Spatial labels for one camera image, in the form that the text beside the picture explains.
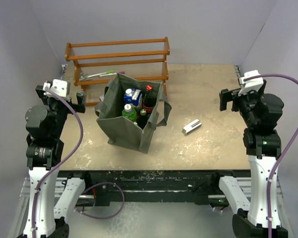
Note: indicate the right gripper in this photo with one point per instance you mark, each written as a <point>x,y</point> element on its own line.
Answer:
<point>228,95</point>

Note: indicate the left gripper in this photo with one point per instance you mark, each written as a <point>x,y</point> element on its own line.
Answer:
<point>79,106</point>

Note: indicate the orange soda plastic bottle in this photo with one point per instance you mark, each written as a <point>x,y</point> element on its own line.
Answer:
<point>129,112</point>

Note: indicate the green canvas bag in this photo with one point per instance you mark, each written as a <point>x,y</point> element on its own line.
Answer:
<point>120,130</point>

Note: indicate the blue juice carton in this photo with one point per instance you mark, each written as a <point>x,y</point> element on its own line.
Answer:
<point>134,97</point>

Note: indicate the cola glass bottle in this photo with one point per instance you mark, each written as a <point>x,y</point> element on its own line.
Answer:
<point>149,99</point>

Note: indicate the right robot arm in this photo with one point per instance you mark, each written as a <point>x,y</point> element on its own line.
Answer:
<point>257,216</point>

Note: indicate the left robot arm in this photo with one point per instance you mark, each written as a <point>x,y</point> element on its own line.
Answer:
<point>44,124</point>

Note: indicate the white stapler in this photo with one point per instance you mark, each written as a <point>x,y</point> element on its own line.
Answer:
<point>191,126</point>

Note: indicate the wooden shelf rack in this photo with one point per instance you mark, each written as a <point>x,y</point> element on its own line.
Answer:
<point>143,60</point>

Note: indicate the magenta capped marker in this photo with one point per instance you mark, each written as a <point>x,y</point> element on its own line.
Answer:
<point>112,73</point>

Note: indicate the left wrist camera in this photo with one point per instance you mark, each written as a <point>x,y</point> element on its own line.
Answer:
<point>59,87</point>

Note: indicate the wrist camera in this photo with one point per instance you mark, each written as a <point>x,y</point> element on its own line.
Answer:
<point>250,85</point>
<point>59,87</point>

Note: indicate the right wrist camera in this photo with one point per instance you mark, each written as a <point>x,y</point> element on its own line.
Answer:
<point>250,85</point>

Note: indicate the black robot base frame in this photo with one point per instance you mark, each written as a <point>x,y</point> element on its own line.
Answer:
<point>200,187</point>

